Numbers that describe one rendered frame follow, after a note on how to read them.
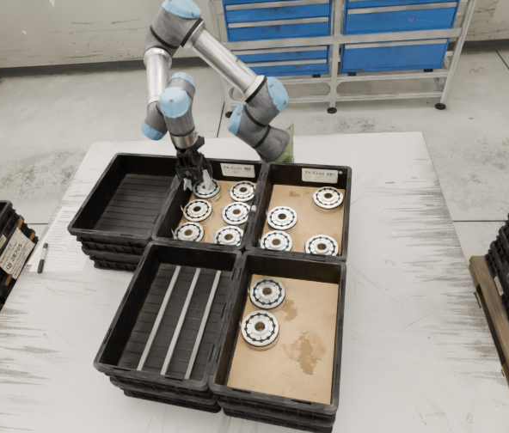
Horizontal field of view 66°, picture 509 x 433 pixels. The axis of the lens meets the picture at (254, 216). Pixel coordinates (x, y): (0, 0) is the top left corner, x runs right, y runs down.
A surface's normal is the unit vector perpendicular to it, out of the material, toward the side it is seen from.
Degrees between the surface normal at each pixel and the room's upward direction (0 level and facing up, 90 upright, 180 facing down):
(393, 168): 0
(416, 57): 90
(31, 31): 90
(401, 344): 0
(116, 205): 0
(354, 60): 90
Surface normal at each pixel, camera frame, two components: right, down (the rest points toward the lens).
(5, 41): -0.07, 0.75
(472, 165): -0.09, -0.66
